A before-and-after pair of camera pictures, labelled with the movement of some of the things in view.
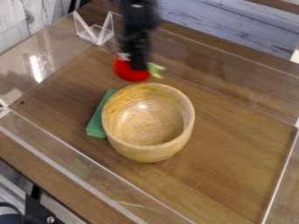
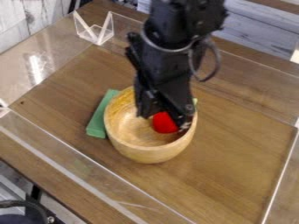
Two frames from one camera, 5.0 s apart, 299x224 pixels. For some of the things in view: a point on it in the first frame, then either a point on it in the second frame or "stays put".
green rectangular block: [95, 127] stays put
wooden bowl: [147, 119] stays put
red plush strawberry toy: [122, 66] → [163, 122]
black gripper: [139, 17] → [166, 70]
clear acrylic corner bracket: [98, 34] stays put
